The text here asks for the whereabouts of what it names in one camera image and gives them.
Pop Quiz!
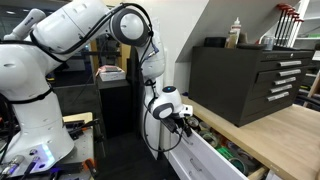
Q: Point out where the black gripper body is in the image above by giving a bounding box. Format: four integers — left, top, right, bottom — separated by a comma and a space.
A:
171, 114, 189, 134

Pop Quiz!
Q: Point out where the white drawer with wooden sides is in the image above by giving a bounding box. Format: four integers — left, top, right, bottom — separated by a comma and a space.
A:
168, 114, 269, 180

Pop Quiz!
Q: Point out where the white drawer cabinet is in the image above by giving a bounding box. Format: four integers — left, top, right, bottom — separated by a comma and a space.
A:
166, 131, 234, 180

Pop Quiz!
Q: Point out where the black tape roll white core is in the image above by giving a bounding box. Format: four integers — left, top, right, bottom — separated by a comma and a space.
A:
186, 116, 200, 129

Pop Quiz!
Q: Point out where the grey clear tape roll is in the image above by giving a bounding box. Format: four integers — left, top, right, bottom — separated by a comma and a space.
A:
198, 121, 211, 133

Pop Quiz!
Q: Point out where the green tape roll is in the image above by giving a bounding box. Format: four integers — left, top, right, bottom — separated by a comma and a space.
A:
201, 131, 221, 149

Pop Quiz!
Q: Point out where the green cardboard box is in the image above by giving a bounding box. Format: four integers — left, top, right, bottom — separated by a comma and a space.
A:
216, 146, 236, 160

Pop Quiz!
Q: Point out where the black tool chest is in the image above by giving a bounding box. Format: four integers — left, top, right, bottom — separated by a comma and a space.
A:
188, 45, 316, 128

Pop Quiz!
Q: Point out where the small greyish tape roll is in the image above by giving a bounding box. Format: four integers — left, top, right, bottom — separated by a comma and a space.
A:
229, 156, 249, 176

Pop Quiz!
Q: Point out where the pink white box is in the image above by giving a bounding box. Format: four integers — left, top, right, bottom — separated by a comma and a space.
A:
96, 65, 127, 82

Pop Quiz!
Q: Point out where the brown plastic bottle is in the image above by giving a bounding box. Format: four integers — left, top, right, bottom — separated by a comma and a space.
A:
224, 30, 238, 49

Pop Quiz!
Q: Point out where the black orange bar clamp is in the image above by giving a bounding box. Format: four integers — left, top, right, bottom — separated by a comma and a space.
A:
83, 158, 98, 176

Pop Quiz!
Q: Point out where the perforated metal work table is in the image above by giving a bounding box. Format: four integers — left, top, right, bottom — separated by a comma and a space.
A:
61, 111, 96, 174

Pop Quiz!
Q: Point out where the black metal clamp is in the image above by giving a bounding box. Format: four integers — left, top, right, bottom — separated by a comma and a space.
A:
64, 118, 101, 140

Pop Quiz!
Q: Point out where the pale plastic bottle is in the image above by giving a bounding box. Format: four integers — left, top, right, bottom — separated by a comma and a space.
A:
231, 16, 243, 48

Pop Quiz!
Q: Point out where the metal cup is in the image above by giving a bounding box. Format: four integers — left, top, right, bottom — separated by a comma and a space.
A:
261, 35, 275, 51

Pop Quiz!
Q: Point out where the white shelf unit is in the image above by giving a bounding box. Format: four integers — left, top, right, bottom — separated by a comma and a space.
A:
293, 0, 320, 51

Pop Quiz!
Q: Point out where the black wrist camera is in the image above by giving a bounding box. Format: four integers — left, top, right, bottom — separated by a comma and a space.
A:
160, 116, 178, 134

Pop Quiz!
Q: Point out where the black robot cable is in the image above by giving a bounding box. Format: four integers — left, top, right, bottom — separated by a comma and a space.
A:
142, 96, 184, 154

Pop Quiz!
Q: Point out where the black pedestal cabinet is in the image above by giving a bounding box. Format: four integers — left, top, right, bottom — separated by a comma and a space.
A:
96, 78, 134, 139

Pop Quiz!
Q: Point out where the grey duct tape roll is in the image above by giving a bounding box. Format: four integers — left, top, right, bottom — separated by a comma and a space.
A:
238, 149, 263, 171

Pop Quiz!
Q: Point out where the red handled bar clamp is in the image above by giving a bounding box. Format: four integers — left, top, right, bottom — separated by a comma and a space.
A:
279, 7, 294, 43
285, 12, 300, 46
273, 3, 288, 38
289, 18, 305, 48

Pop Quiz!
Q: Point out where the grey base connector cable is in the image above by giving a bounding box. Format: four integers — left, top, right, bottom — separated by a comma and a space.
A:
0, 154, 26, 178
19, 156, 42, 180

